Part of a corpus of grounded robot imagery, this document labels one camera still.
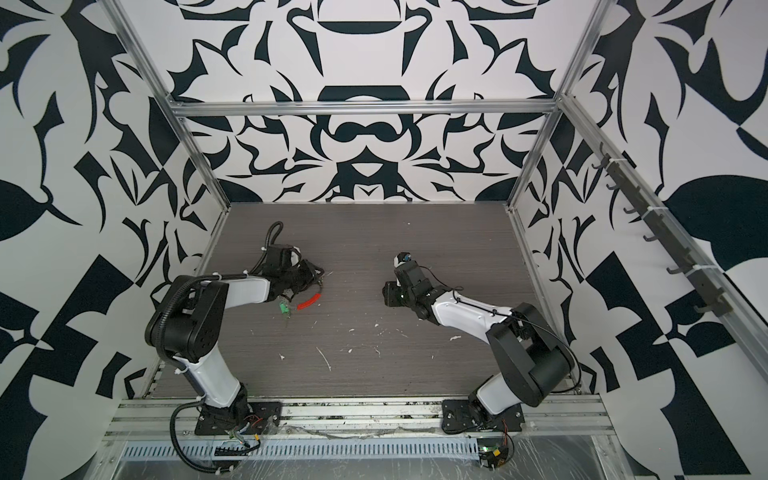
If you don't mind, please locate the large metal keyring red handle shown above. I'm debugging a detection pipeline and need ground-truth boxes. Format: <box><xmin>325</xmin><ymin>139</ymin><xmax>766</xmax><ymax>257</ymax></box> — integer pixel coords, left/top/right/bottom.
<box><xmin>280</xmin><ymin>276</ymin><xmax>324</xmax><ymax>315</ymax></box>

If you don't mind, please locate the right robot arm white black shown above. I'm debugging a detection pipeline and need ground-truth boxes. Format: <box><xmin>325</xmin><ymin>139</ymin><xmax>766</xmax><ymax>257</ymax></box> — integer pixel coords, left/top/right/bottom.
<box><xmin>382</xmin><ymin>252</ymin><xmax>577</xmax><ymax>419</ymax></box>

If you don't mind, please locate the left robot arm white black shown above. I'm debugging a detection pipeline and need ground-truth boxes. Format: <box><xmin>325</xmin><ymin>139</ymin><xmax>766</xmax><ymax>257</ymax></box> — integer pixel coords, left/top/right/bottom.
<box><xmin>145</xmin><ymin>221</ymin><xmax>324</xmax><ymax>429</ymax></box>

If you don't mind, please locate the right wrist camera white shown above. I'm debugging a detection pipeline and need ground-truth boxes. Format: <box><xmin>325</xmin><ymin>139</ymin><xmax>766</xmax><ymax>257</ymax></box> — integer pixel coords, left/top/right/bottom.
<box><xmin>394</xmin><ymin>252</ymin><xmax>416</xmax><ymax>270</ymax></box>

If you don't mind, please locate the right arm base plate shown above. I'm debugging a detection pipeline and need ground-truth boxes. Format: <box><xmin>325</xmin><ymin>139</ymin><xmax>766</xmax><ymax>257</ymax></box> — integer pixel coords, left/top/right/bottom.
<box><xmin>440</xmin><ymin>399</ymin><xmax>525</xmax><ymax>435</ymax></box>

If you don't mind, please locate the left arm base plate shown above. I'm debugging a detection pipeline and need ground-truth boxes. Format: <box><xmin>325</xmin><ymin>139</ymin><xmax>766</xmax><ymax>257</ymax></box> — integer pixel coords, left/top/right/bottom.
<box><xmin>194</xmin><ymin>401</ymin><xmax>283</xmax><ymax>436</ymax></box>

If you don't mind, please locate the black corrugated cable conduit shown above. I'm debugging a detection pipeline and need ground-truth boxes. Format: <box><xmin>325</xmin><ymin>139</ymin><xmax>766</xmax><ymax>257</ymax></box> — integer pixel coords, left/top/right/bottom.
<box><xmin>169</xmin><ymin>400</ymin><xmax>260</xmax><ymax>475</ymax></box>

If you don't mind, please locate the aluminium front rail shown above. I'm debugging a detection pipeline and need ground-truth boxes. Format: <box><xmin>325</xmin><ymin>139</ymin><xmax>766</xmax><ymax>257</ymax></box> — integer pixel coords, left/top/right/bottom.
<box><xmin>105</xmin><ymin>395</ymin><xmax>615</xmax><ymax>440</ymax></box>

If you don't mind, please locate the white slotted cable duct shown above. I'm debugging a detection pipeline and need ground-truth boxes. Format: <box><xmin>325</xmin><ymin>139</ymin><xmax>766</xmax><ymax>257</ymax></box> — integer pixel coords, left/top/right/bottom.
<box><xmin>119</xmin><ymin>440</ymin><xmax>481</xmax><ymax>462</ymax></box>

